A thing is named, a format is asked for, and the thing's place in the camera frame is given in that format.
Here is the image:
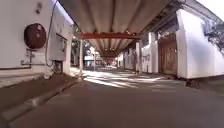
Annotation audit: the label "white building with hose reel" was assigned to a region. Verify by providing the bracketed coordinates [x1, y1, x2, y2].
[0, 0, 75, 88]

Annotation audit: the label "trees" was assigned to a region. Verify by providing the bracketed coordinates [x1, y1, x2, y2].
[71, 36, 92, 67]

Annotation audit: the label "corrugated overhead roof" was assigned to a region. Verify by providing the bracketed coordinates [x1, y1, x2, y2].
[57, 0, 214, 61]

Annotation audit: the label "white support post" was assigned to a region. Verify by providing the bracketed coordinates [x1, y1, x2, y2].
[78, 38, 84, 78]

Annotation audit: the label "grey asphalt road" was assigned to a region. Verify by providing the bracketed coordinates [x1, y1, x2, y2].
[8, 67, 224, 128]

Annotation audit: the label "red steel beam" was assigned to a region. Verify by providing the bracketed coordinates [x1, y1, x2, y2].
[79, 31, 141, 41]

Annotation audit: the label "raised concrete kerb strip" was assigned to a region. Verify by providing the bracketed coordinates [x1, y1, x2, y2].
[0, 73, 83, 124]

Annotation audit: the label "white building with wooden door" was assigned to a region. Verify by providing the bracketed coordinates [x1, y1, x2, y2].
[115, 8, 224, 80]

